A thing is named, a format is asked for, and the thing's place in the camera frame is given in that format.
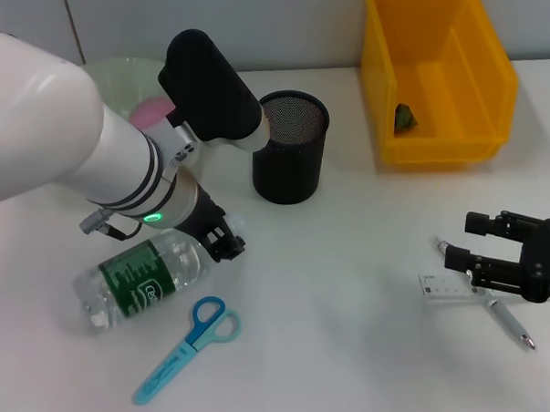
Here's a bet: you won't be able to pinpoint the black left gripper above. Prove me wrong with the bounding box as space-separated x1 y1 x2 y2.
180 183 250 265

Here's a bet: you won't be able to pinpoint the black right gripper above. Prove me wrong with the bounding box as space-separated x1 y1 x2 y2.
441 207 550 305

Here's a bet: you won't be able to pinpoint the clear green-label water bottle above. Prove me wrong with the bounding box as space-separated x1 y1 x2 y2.
70 209 246 338

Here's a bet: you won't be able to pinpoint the green plastic scrap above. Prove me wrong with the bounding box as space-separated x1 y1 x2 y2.
393 103 420 134

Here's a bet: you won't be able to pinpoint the pink peach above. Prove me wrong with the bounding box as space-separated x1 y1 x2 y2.
130 94 177 132

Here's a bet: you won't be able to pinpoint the clear plastic ruler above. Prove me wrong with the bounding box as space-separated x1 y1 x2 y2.
415 271 502 309

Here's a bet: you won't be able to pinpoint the grey ballpoint pen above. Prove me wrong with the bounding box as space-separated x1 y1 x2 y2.
428 235 542 351

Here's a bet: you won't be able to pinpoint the black mesh pen cup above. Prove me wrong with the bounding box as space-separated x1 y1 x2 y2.
246 88 332 207

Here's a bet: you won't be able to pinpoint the blue capped scissors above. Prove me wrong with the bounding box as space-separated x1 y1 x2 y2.
132 293 244 410

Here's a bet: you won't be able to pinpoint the translucent green fruit plate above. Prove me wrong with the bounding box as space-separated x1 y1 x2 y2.
80 55 173 130

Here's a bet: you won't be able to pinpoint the yellow plastic bin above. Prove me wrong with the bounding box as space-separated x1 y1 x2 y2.
355 0 524 170

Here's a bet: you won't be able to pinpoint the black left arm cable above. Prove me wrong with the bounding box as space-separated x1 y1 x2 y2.
78 206 144 243

